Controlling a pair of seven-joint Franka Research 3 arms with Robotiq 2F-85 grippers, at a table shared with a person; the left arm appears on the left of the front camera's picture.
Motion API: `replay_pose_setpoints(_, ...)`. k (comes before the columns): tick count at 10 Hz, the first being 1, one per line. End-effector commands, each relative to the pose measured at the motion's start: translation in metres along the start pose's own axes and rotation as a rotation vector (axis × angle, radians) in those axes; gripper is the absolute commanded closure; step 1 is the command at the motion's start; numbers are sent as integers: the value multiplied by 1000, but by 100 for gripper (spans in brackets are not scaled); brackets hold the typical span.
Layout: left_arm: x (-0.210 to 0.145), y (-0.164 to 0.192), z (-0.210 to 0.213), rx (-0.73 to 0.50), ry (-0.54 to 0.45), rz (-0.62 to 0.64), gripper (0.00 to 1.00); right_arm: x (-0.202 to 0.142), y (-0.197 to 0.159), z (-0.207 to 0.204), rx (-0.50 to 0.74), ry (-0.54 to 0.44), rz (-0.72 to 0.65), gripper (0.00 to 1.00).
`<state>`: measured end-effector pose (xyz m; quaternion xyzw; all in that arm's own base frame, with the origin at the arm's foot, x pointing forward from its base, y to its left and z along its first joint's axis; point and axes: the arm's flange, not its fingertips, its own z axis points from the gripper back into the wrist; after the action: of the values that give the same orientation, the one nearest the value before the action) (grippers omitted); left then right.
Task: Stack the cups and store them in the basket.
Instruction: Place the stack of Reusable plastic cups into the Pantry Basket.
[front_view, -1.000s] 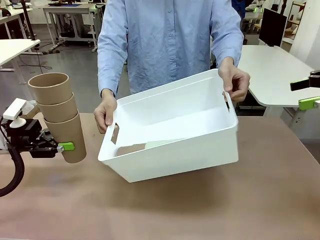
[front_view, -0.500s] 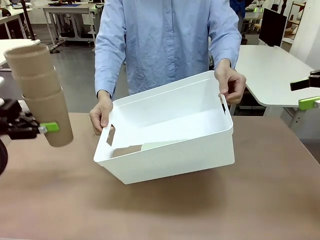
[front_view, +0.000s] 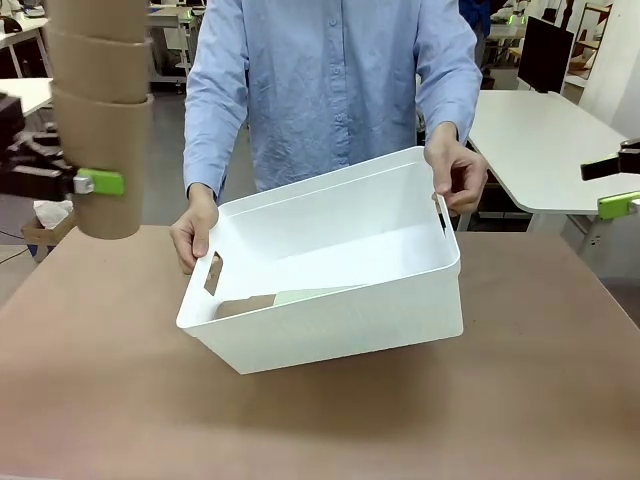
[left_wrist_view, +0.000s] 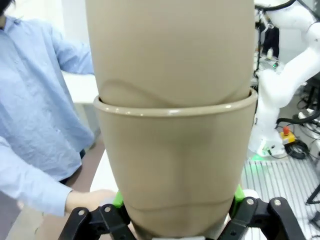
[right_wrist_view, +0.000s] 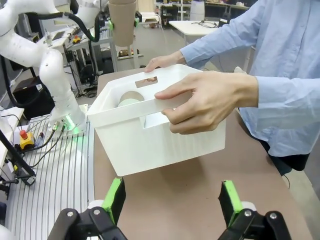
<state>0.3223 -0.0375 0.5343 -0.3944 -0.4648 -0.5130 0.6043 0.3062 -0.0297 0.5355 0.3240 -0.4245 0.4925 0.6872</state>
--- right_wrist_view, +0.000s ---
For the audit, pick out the aluminium frame workbench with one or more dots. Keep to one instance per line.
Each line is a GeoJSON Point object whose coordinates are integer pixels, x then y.
{"type": "Point", "coordinates": [100, 50]}

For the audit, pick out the person's left hand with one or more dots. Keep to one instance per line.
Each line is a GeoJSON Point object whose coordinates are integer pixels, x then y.
{"type": "Point", "coordinates": [212, 97]}

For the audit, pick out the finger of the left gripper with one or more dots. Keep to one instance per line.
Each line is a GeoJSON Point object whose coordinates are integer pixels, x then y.
{"type": "Point", "coordinates": [109, 24]}
{"type": "Point", "coordinates": [136, 22]}

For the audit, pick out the black metal strut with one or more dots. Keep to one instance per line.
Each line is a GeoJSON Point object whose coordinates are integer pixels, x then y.
{"type": "Point", "coordinates": [17, 160]}

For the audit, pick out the white round-cornered table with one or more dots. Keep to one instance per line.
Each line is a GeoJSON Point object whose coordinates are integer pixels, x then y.
{"type": "Point", "coordinates": [195, 27]}

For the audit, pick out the white plastic basket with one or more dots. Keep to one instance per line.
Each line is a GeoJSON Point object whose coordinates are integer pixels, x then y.
{"type": "Point", "coordinates": [150, 150]}

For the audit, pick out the person's right forearm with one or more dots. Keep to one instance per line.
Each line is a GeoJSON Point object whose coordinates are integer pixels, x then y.
{"type": "Point", "coordinates": [220, 40]}

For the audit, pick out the grooved aluminium base plate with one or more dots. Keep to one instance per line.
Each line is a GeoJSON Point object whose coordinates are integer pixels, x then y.
{"type": "Point", "coordinates": [57, 175]}

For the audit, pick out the black computer case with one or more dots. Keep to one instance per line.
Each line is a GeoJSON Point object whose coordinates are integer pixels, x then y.
{"type": "Point", "coordinates": [32, 97]}

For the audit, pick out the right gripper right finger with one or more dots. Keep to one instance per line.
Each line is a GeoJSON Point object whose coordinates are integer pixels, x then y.
{"type": "Point", "coordinates": [231, 200]}

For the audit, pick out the beige plastic cup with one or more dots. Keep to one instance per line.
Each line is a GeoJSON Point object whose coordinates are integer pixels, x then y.
{"type": "Point", "coordinates": [133, 95]}

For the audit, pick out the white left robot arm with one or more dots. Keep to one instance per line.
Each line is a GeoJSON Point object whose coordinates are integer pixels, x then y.
{"type": "Point", "coordinates": [57, 82]}

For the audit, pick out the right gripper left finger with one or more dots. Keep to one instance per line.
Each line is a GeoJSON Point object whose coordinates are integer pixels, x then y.
{"type": "Point", "coordinates": [113, 200]}

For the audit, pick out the person's left forearm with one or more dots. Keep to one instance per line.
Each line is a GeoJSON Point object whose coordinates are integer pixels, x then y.
{"type": "Point", "coordinates": [287, 97]}

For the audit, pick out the yellow emergency stop button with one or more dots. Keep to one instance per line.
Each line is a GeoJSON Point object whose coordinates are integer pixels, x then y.
{"type": "Point", "coordinates": [26, 140]}

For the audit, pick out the person's right hand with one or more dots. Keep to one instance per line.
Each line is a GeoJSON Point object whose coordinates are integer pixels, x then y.
{"type": "Point", "coordinates": [162, 62]}

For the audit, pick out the person in light blue shirt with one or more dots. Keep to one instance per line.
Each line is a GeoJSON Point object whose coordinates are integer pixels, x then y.
{"type": "Point", "coordinates": [287, 37]}

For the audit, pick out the mint green plastic cup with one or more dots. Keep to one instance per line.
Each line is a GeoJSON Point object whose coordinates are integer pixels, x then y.
{"type": "Point", "coordinates": [127, 103]}

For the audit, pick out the beige cup stack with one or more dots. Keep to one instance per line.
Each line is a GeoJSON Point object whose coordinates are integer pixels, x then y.
{"type": "Point", "coordinates": [122, 22]}

